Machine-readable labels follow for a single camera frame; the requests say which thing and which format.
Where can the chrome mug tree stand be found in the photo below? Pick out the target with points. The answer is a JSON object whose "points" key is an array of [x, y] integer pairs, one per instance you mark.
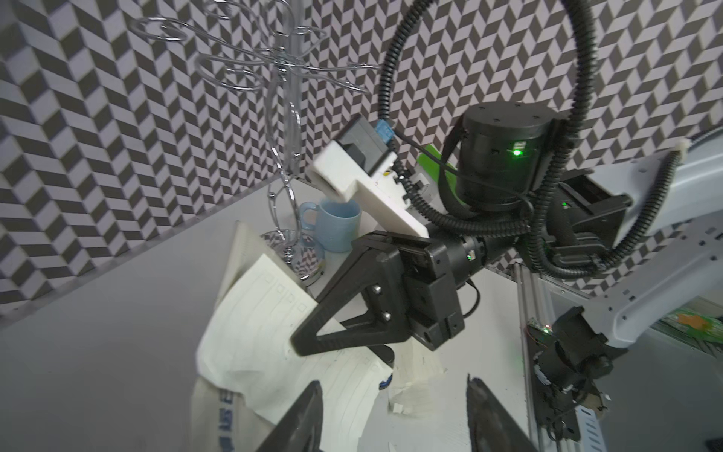
{"points": [[276, 68]]}

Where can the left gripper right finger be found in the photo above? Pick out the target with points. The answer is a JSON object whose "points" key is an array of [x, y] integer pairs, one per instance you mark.
{"points": [[491, 427]]}

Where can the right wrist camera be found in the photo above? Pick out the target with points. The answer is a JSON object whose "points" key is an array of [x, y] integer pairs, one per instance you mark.
{"points": [[357, 165]]}

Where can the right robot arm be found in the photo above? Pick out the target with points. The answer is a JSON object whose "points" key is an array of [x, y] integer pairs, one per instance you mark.
{"points": [[505, 184]]}

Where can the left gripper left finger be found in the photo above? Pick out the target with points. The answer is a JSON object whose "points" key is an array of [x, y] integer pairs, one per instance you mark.
{"points": [[300, 429]]}

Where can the blue black stapler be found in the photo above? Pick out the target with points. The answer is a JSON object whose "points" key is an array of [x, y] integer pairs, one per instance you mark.
{"points": [[387, 355]]}

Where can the royal blue tote bag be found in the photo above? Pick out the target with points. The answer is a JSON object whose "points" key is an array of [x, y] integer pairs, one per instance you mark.
{"points": [[219, 419]]}

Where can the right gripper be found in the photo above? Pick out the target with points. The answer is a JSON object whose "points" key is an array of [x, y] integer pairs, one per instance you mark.
{"points": [[409, 285]]}

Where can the light blue ceramic mug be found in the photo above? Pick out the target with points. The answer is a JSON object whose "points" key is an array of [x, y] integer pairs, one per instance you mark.
{"points": [[334, 225]]}

